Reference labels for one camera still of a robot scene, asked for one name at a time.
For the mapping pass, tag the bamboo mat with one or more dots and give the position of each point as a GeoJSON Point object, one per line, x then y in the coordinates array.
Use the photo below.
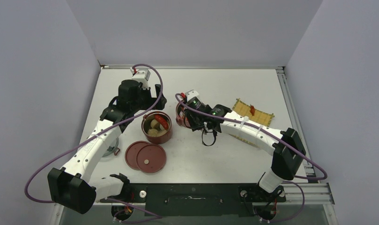
{"type": "Point", "coordinates": [260, 117]}

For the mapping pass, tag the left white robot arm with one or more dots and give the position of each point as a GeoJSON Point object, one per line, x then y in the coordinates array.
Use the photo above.
{"type": "Point", "coordinates": [70, 185]}

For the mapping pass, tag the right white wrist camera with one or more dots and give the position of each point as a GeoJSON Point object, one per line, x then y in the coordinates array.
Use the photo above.
{"type": "Point", "coordinates": [190, 95]}

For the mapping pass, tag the lower red round lid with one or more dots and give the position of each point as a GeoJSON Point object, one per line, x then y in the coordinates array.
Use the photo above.
{"type": "Point", "coordinates": [131, 153]}

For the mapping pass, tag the red round lid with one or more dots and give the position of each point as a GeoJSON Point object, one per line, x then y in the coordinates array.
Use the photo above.
{"type": "Point", "coordinates": [131, 153]}
{"type": "Point", "coordinates": [151, 158]}

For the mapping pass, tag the orange food pieces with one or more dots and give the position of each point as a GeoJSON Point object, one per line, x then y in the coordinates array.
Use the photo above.
{"type": "Point", "coordinates": [252, 110]}

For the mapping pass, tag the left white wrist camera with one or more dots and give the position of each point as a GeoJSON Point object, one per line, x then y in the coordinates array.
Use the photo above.
{"type": "Point", "coordinates": [142, 76]}

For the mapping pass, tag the aluminium rail frame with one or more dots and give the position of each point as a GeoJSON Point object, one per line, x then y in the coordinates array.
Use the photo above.
{"type": "Point", "coordinates": [229, 160]}

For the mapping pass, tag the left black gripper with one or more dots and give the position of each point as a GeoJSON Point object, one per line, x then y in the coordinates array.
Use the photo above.
{"type": "Point", "coordinates": [151, 101]}

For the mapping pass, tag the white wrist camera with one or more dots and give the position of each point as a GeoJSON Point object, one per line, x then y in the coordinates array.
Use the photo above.
{"type": "Point", "coordinates": [190, 95]}
{"type": "Point", "coordinates": [142, 76]}

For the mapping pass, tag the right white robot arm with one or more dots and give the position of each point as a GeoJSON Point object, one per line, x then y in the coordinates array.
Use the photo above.
{"type": "Point", "coordinates": [284, 146]}

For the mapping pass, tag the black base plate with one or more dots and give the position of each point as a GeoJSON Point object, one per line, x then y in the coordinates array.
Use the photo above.
{"type": "Point", "coordinates": [202, 199]}

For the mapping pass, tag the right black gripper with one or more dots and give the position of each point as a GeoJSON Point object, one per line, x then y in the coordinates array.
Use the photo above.
{"type": "Point", "coordinates": [194, 125]}

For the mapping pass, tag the red sausage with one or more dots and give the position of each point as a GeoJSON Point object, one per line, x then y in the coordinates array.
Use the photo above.
{"type": "Point", "coordinates": [162, 121]}

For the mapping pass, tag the glass lid with red clip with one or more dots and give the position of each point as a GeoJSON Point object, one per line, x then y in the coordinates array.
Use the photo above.
{"type": "Point", "coordinates": [112, 148]}

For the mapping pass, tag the upper red round lid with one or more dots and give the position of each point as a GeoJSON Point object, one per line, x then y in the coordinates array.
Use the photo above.
{"type": "Point", "coordinates": [151, 158]}

